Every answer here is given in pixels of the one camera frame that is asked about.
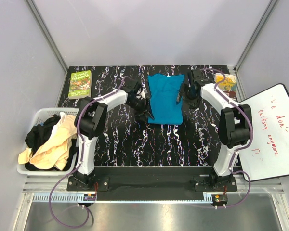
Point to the black t-shirt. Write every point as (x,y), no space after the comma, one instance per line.
(41,131)

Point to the Brideshead Revisited paperback book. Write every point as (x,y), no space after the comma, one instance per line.
(228,86)

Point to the green Treehouse paperback book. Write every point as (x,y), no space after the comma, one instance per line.
(80,85)

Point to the blue t-shirt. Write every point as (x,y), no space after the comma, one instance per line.
(164,93)

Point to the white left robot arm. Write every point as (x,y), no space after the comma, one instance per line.
(91,118)

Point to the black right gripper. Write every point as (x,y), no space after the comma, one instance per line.
(195,103)

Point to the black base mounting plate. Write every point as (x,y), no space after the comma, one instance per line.
(151,185)

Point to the white whiteboard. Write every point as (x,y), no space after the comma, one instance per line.
(268,155)

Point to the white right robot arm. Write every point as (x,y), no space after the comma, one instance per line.
(235,124)

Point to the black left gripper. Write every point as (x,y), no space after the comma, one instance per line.
(145,108)

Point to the cream t-shirt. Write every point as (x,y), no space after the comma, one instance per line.
(55,144)

